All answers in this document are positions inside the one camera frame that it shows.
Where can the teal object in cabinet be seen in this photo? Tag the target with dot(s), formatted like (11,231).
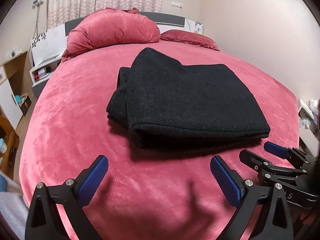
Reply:
(18,99)

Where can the large pink pillow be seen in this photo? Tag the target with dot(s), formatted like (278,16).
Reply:
(108,27)

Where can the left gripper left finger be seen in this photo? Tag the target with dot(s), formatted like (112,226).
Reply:
(88,181)

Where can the wooden white cabinet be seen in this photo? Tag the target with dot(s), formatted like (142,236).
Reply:
(15,80)

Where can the black knitted garment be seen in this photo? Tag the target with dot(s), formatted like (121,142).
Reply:
(168,106)

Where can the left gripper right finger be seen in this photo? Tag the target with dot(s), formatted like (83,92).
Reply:
(229,181)

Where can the grey white headboard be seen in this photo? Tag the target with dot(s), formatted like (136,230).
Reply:
(166,22)

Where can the flat pink pillow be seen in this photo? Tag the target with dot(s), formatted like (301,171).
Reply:
(189,38)

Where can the pink bed cover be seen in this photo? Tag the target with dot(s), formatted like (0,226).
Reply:
(160,188)

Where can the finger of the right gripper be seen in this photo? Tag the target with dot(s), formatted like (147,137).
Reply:
(294,156)
(255,163)

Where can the white grey nightstand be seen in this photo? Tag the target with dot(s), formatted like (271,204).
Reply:
(47,49)

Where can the wall power socket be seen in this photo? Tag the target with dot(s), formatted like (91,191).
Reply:
(176,4)

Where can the carved wooden chair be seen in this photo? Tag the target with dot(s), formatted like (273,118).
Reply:
(12,141)

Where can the white side table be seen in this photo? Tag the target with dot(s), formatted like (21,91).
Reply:
(308,115)

